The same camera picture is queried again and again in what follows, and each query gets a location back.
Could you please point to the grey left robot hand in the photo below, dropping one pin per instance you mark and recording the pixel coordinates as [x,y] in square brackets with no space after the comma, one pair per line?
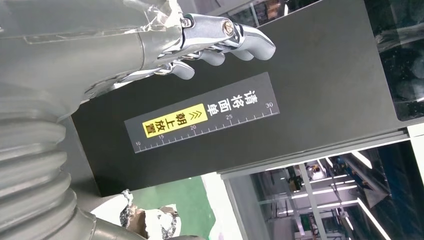
[82,49]

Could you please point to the grey-white poly mailer parcel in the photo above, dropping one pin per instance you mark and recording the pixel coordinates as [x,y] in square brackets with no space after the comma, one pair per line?
[155,222]

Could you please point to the black inbound scanner machine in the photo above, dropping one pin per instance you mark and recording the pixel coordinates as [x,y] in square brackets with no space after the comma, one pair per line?
[298,66]

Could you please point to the ruler sticker with yellow patch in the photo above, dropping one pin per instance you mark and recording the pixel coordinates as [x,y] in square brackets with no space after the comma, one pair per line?
[232,109]

